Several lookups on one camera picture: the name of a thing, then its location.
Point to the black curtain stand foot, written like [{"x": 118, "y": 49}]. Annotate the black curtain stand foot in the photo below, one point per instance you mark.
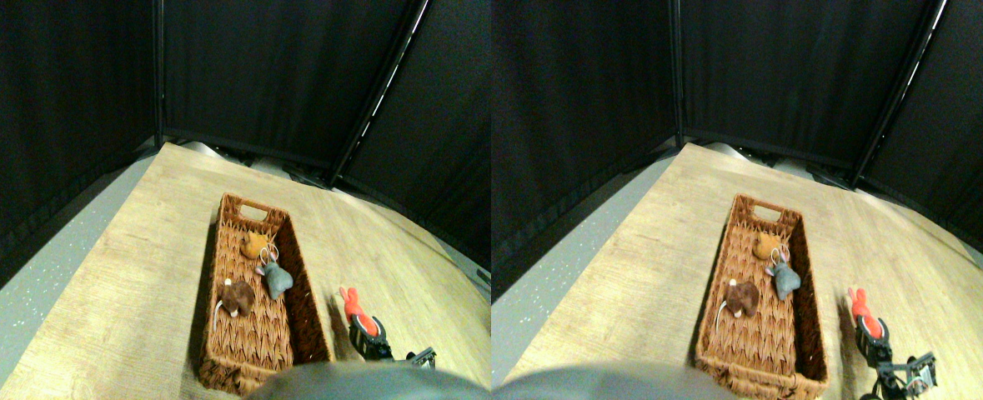
[
  {"x": 308, "y": 177},
  {"x": 483, "y": 277},
  {"x": 829, "y": 177}
]

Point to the brown plush toy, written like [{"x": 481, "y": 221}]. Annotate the brown plush toy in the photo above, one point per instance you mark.
[
  {"x": 238, "y": 298},
  {"x": 743, "y": 300}
]

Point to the brown wicker basket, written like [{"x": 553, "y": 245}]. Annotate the brown wicker basket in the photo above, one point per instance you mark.
[
  {"x": 249, "y": 342},
  {"x": 758, "y": 350}
]

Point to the grey plush toy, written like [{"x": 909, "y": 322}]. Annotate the grey plush toy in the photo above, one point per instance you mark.
[
  {"x": 277, "y": 282},
  {"x": 784, "y": 282}
]

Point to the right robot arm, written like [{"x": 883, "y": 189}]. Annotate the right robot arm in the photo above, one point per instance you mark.
[{"x": 887, "y": 390}]

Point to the red plush toy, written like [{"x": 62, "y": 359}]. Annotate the red plush toy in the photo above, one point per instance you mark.
[
  {"x": 865, "y": 312},
  {"x": 359, "y": 312}
]

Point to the orange plush toy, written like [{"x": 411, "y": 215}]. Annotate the orange plush toy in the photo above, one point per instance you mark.
[
  {"x": 254, "y": 246},
  {"x": 766, "y": 247}
]

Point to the black curtain stand pole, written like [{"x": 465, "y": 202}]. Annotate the black curtain stand pole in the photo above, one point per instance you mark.
[
  {"x": 159, "y": 75},
  {"x": 898, "y": 92},
  {"x": 377, "y": 92},
  {"x": 677, "y": 75}
]

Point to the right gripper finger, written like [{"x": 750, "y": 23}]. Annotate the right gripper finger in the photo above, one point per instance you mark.
[
  {"x": 862, "y": 342},
  {"x": 889, "y": 348},
  {"x": 354, "y": 337},
  {"x": 384, "y": 343}
]

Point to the black bracket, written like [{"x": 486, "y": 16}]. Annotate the black bracket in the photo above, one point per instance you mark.
[{"x": 423, "y": 358}]

